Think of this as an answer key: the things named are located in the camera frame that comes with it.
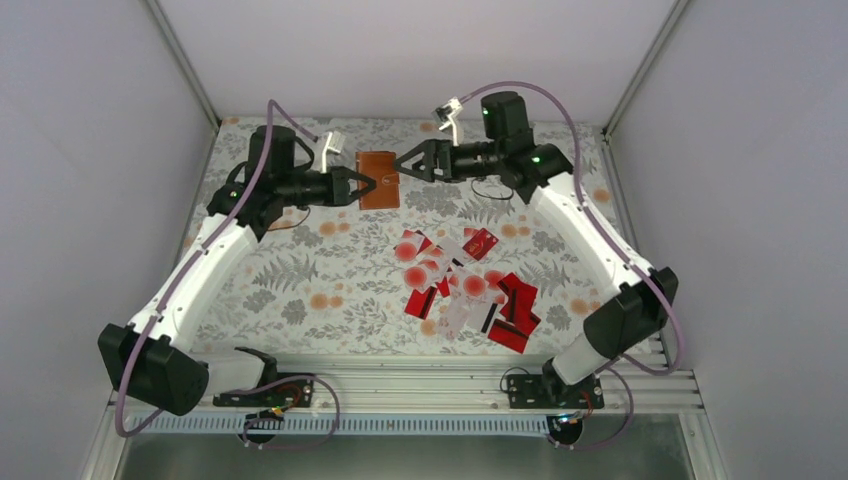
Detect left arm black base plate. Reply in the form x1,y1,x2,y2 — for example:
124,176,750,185
212,378,315,409

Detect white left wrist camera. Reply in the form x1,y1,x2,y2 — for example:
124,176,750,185
316,131,346,173

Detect dark red card right upper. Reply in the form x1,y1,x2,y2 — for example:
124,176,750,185
497,273,538,323

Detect red card with gold logo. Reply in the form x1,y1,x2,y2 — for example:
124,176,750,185
462,228,499,260

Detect white card pale pattern bottom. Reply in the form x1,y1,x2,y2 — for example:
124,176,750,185
436,297,470,339

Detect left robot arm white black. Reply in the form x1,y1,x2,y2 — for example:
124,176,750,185
97,125,377,415

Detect slotted grey cable duct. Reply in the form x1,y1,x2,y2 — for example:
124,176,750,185
144,412,549,437

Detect white card red circle centre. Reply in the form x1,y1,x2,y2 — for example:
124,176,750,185
456,270,488,300

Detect white card red circle top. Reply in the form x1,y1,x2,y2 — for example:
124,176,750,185
394,237,421,262

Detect aluminium rail frame front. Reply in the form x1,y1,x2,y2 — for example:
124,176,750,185
83,355,726,479

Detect brown leather card holder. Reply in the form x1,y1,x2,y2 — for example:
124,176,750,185
356,151,400,210

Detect dark red card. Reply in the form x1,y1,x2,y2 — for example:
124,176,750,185
497,273,538,323
487,316,541,354

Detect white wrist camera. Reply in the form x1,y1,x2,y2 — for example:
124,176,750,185
316,131,346,173
433,97,463,146

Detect floral patterned table mat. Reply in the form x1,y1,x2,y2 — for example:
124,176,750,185
188,117,653,358

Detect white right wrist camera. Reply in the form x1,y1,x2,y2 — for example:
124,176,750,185
433,97,463,146

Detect red card black stripe left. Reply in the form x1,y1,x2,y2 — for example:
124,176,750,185
404,286,438,320

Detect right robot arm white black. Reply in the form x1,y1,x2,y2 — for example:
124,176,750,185
394,91,679,407

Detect dark red card bottom right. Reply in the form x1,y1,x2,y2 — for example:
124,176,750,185
487,316,541,354

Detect white card red circle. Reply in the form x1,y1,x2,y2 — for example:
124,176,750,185
456,270,488,300
394,237,421,262
403,260,440,292

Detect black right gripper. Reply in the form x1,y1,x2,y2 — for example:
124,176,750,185
392,138,503,185

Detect white card black stripe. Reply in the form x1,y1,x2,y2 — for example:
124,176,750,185
465,302,500,334

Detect white card red circle middle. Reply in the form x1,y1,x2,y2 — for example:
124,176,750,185
403,260,440,292

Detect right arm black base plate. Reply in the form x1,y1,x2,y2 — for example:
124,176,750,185
503,373,605,410

